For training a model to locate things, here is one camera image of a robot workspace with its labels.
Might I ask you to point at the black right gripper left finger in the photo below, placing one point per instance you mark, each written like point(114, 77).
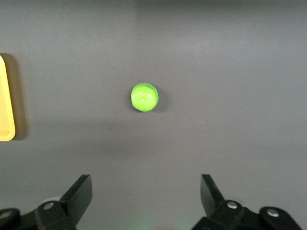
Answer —
point(72, 201)

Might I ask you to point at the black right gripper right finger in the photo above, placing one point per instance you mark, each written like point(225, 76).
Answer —
point(216, 198)

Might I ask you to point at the yellow plastic tray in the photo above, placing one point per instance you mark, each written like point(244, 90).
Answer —
point(5, 103)

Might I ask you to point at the green apple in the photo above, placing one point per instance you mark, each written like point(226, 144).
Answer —
point(144, 96)

